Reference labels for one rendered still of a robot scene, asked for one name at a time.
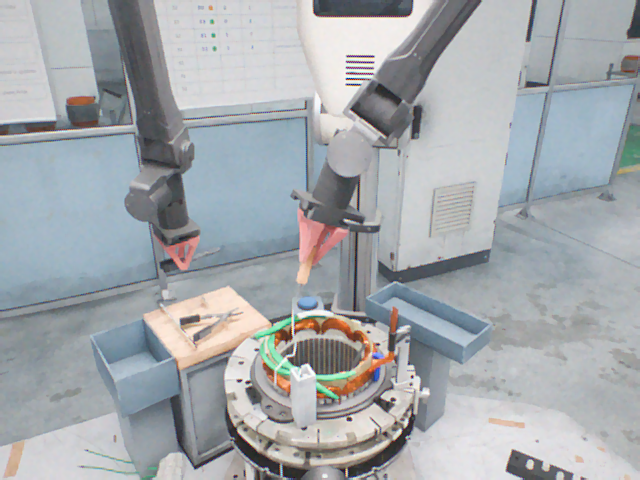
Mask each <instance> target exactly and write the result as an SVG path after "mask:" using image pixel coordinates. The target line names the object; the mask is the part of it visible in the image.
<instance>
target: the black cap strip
mask: <svg viewBox="0 0 640 480"><path fill-rule="evenodd" d="M529 460H531V461H532V462H533V468H532V469H528V468H527V467H526V465H527V461H529ZM544 462H545V461H541V460H539V459H536V458H534V457H531V455H529V454H526V453H524V452H521V451H518V450H516V449H511V452H510V454H509V457H508V460H507V464H506V469H505V472H506V473H509V474H512V475H514V476H517V477H519V478H522V479H524V480H557V479H556V475H557V473H558V472H562V473H563V480H573V476H574V474H576V473H573V472H571V471H567V470H565V469H562V468H560V467H557V466H555V465H552V464H550V463H549V464H550V466H549V470H548V471H545V470H543V468H542V467H543V464H544Z"/></svg>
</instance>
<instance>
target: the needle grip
mask: <svg viewBox="0 0 640 480"><path fill-rule="evenodd" d="M316 250H317V247H316V246H313V248H312V250H311V252H310V254H309V255H308V257H307V259H306V260H305V262H304V263H302V262H301V266H300V269H299V272H298V276H297V279H296V281H297V283H299V284H303V285H305V284H306V283H307V279H308V276H309V273H310V270H311V266H312V263H313V259H314V256H315V253H316Z"/></svg>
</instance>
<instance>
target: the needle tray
mask: <svg viewBox="0 0 640 480"><path fill-rule="evenodd" d="M391 307H395V308H397V310H398V309H399V311H398V313H399V314H398V317H399V324H398V328H399V329H400V327H401V326H406V325H410V326H411V330H410V342H409V353H408V360H409V361H410V365H413V367H414V370H415V376H418V377H419V379H420V384H419V391H422V389H423V387H424V388H429V389H430V391H429V394H430V397H429V401H428V404H427V403H423V402H421V398H422V397H421V398H418V402H417V411H416V418H415V426H414V427H415V428H418V429H419V430H421V431H422V432H424V433H425V432H426V431H427V430H428V429H429V428H430V427H431V426H432V425H433V424H434V423H436V422H437V421H438V420H439V419H440V418H441V417H442V416H443V415H444V407H445V400H446V393H447V385H448V378H449V369H450V362H451V359H452V360H454V361H456V362H458V363H460V364H463V363H465V362H466V361H467V360H468V359H469V358H471V357H473V356H474V355H475V354H476V353H477V352H478V351H480V350H481V349H482V348H483V347H484V346H485V345H486V344H488V343H489V342H490V339H491V333H492V327H493V324H491V323H489V322H487V321H484V320H482V318H480V317H478V316H474V315H472V314H470V313H467V312H465V311H463V310H461V309H458V308H456V307H454V306H452V305H449V304H447V303H445V302H442V301H439V300H437V299H435V298H432V297H430V296H428V295H425V294H423V293H421V292H419V291H416V290H414V289H412V288H409V287H407V286H405V285H403V284H400V283H398V282H393V283H391V284H390V285H388V286H386V287H384V288H383V289H381V290H379V291H377V292H376V293H374V294H372V295H370V296H369V297H367V298H366V299H365V315H367V316H369V317H371V318H372V319H374V320H376V321H378V322H380V323H382V324H384V325H386V326H388V327H389V323H391V321H390V317H392V316H393V308H391ZM390 312H391V313H392V316H390Z"/></svg>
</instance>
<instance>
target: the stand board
mask: <svg viewBox="0 0 640 480"><path fill-rule="evenodd" d="M200 296H203V297H204V298H205V299H206V300H207V301H208V308H209V309H206V308H205V307H204V306H203V305H202V304H201V301H200ZM200 296H197V297H194V298H191V299H188V300H185V301H182V302H179V303H176V304H173V305H170V306H167V307H165V308H167V310H168V311H169V312H170V313H171V314H172V315H173V317H174V318H175V319H176V320H177V321H178V323H179V324H180V320H179V317H184V316H189V315H194V314H199V315H205V314H215V313H224V312H228V311H230V310H232V309H235V308H237V307H239V309H237V310H236V311H234V312H233V313H238V312H243V313H242V314H239V315H236V316H232V317H229V318H228V319H227V320H228V327H229V328H228V329H226V328H225V327H224V326H223V325H222V324H220V325H219V326H217V327H216V328H215V329H214V330H211V331H212V333H211V334H210V335H208V336H206V337H205V338H203V339H201V340H199V341H198V342H196V345H197V351H194V349H193V348H192V347H191V346H190V345H189V343H188V342H187V341H186V340H185V339H184V337H183V336H182V335H181V334H180V333H179V331H178V330H177V329H176V328H175V327H174V324H173V323H172V322H171V321H170V320H169V318H168V317H166V316H165V315H164V313H163V312H162V311H161V310H160V309H157V310H154V311H151V312H148V313H145V314H143V317H145V318H146V319H147V322H148V323H149V324H150V326H151V327H152V328H153V330H154V331H155V332H156V334H157V335H158V336H159V338H160V339H161V340H162V342H163V343H164V344H165V346H166V347H167V348H168V349H169V351H170V352H171V353H173V354H172V355H174V356H175V357H176V363H177V367H178V369H179V370H181V369H184V368H186V367H188V366H191V365H193V364H196V363H198V362H201V361H203V360H206V359H208V358H211V357H213V356H215V355H219V354H221V353H224V352H226V351H229V350H231V349H234V348H236V347H239V346H240V345H241V344H242V343H243V342H244V341H245V340H247V339H248V338H249V339H250V336H251V335H252V334H254V333H255V332H257V331H259V330H260V329H262V328H264V327H266V328H271V327H272V323H271V322H270V321H269V320H268V319H265V318H264V317H263V316H262V315H261V314H260V313H259V312H257V311H256V310H255V309H254V308H253V307H252V306H251V305H250V304H248V303H247V302H246V301H245V300H244V299H243V298H242V297H240V296H239V295H238V294H237V293H236V292H235V291H234V290H232V289H231V288H230V287H229V286H228V287H225V288H222V289H219V290H216V291H213V292H210V293H206V294H203V295H200ZM219 319H220V318H212V319H202V320H200V322H195V323H191V324H186V325H181V326H182V328H183V329H184V331H185V332H186V333H187V334H188V335H189V336H190V338H191V339H192V340H193V336H192V335H193V334H195V333H196V332H198V331H200V329H202V328H203V327H205V326H207V325H211V324H213V323H215V322H216V321H217V320H219Z"/></svg>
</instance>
